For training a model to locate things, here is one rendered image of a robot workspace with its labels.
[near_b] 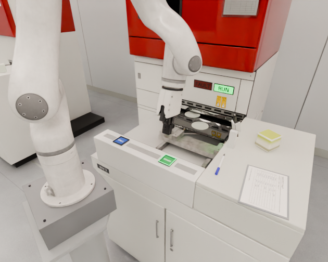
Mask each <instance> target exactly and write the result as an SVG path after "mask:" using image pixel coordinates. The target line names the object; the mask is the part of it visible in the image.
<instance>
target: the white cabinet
mask: <svg viewBox="0 0 328 262"><path fill-rule="evenodd" d="M91 158H92V163H93V167H94V168H95V169H96V170H97V171H98V173H99V174H100V175H101V176H102V177H103V178H104V179H105V180H106V181H107V182H108V183H109V185H110V186H111V187H112V188H113V190H114V194H115V200H116V206H117V209H116V210H114V211H113V212H111V213H110V216H109V220H108V224H107V231H108V235H109V238H110V239H111V240H112V241H114V242H115V243H116V244H117V245H119V246H120V247H121V248H123V249H124V250H125V251H127V252H128V253H129V254H131V255H132V256H133V257H135V258H136V259H137V260H139V261H140V262H289V260H290V258H289V257H287V256H286V255H284V254H282V253H280V252H278V251H276V250H274V249H272V248H270V247H268V246H266V245H264V244H262V243H260V242H258V241H256V240H254V239H252V238H251V237H249V236H247V235H245V234H243V233H241V232H239V231H237V230H235V229H233V228H231V227H229V226H227V225H225V224H223V223H221V222H219V221H217V220H216V219H214V218H212V217H210V216H208V215H206V214H204V213H202V212H200V211H198V210H196V209H194V208H192V209H191V208H189V207H188V206H186V205H184V204H182V203H180V202H178V201H176V200H174V199H172V198H170V197H168V196H166V195H164V194H162V193H161V192H159V191H157V190H155V189H153V188H151V187H149V186H147V185H145V184H143V183H141V182H139V181H137V180H135V179H134V178H132V177H130V176H128V175H126V174H124V173H122V172H120V171H118V170H116V169H114V168H112V167H110V166H108V165H107V164H105V163H103V162H101V161H99V160H97V159H95V158H93V157H91Z"/></svg>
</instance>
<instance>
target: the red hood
mask: <svg viewBox="0 0 328 262"><path fill-rule="evenodd" d="M166 2H167V4H168V5H169V7H170V8H171V9H172V10H174V11H175V12H176V13H177V14H178V15H179V16H181V17H182V18H183V20H184V21H185V22H186V23H187V25H188V26H189V28H190V29H191V31H192V33H193V35H194V37H195V40H196V42H197V45H198V47H199V50H200V53H201V57H202V62H203V63H202V65H203V66H208V67H215V68H222V69H229V70H235V71H242V72H249V73H253V72H254V71H256V70H257V69H258V68H259V67H260V66H261V65H262V64H263V63H265V62H266V61H267V60H268V59H269V58H270V57H272V56H273V55H274V54H275V53H276V52H277V51H278V50H279V48H280V44H281V40H282V37H283V33H284V29H285V25H286V21H287V17H288V13H289V9H290V7H291V3H292V0H166ZM125 3H126V10H127V23H128V36H129V49H130V55H136V56H142V57H149V58H156V59H164V53H165V42H164V41H163V40H162V38H161V37H160V36H159V35H157V34H156V33H155V32H154V31H152V30H151V29H149V28H148V27H146V26H145V25H144V24H143V22H142V21H141V19H140V17H139V16H138V14H137V12H136V10H135V8H134V6H133V4H132V2H131V0H125Z"/></svg>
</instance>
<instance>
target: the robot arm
mask: <svg viewBox="0 0 328 262"><path fill-rule="evenodd" d="M131 2H132V4H133V6H134V8H135V10H136V12H137V14H138V16H139V17H140V19H141V21H142V22H143V24H144V25H145V26H146V27H148V28H149V29H151V30H152V31H154V32H155V33H156V34H157V35H159V36H160V37H161V38H162V40H163V41H164V42H165V53H164V59H163V68H162V78H161V85H162V88H161V90H160V94H159V98H158V103H157V111H156V115H157V116H160V118H159V120H160V121H162V123H163V128H162V133H163V134H166V135H170V134H171V132H172V124H173V122H174V119H175V117H176V116H177V115H178V114H179V113H180V111H181V104H182V91H183V88H184V87H185V85H186V76H193V75H196V74H197V73H198V72H199V71H200V70H201V68H202V63H203V62H202V57H201V53H200V50H199V47H198V45H197V42H196V40H195V37H194V35H193V33H192V31H191V29H190V28H189V26H188V25H187V23H186V22H185V21H184V20H183V18H182V17H181V16H179V15H178V14H177V13H176V12H175V11H174V10H172V9H171V8H170V7H169V5H168V4H167V2H166V0H131ZM61 11H62V0H15V12H16V39H15V49H14V55H13V59H12V65H11V72H10V79H9V86H8V101H9V105H10V108H11V110H12V111H13V113H14V114H15V115H16V116H17V117H18V118H20V119H22V120H23V121H26V122H29V123H30V135H31V140H32V143H33V146H34V149H35V151H36V154H37V157H38V159H39V162H40V164H41V167H42V170H43V172H44V175H45V177H46V180H47V182H46V183H45V184H44V186H43V187H42V189H41V193H40V196H41V199H42V201H43V202H44V203H45V204H46V205H48V206H51V207H64V206H69V205H72V204H75V203H78V202H79V201H81V200H83V199H84V198H85V197H87V196H88V195H89V194H90V193H91V192H92V190H93V189H94V186H95V177H94V175H93V174H92V173H91V172H89V171H87V170H84V169H82V166H81V162H80V158H79V155H78V151H77V147H76V144H75V140H74V136H73V133H72V129H71V123H70V116H69V109H68V103H67V97H66V93H65V89H64V86H63V84H62V82H61V80H60V78H59V52H60V34H61Z"/></svg>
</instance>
